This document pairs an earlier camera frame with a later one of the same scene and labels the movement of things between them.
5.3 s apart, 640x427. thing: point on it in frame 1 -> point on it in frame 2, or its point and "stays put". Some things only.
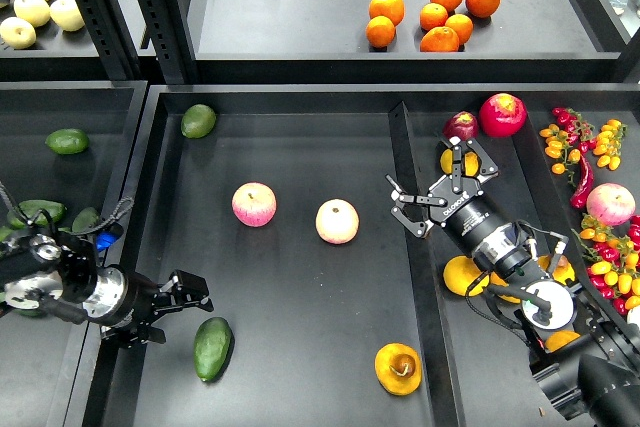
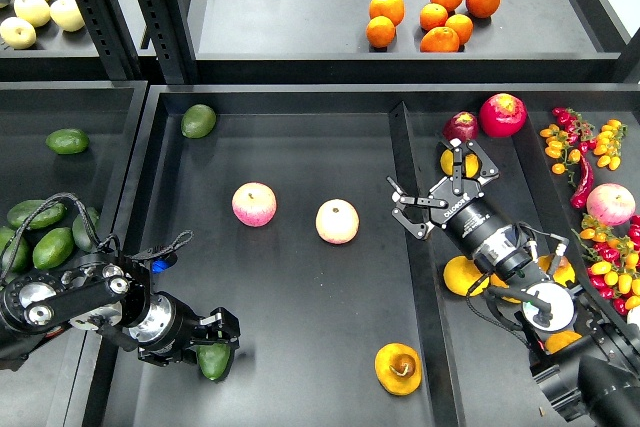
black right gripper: x=467 y=212 stays put
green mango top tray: x=198 y=121 stays put
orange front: x=440 y=39 stays put
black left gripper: x=124 y=303 -> x=168 y=322
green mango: x=213 y=348 stays put
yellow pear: x=398 y=368 stays put
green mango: x=68 y=141 stays put
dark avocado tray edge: x=85 y=219 -> x=82 y=234
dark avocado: x=4 y=232 -> x=22 y=258
